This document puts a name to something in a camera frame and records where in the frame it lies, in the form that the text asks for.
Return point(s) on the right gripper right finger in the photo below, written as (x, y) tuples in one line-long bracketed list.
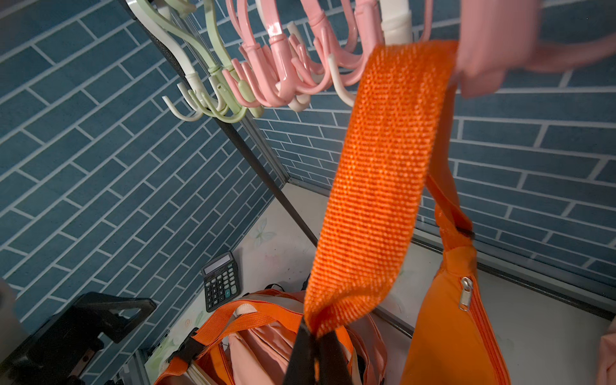
[(332, 367)]

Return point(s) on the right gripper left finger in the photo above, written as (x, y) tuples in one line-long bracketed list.
[(301, 368)]

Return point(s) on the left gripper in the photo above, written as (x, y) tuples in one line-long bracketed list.
[(61, 350)]

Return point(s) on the dark orange mesh bag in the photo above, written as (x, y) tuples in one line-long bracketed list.
[(272, 306)]

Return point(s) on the beige sling bag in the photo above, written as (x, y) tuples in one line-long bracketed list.
[(212, 364)]

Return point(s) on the green plastic hook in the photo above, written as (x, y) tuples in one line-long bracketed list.
[(229, 89), (202, 62)]

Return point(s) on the white plastic hook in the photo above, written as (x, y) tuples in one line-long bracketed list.
[(178, 72)]

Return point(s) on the black calculator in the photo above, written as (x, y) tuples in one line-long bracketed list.
[(222, 281)]

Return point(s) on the black clothes rack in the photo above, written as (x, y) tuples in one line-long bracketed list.
[(252, 159)]

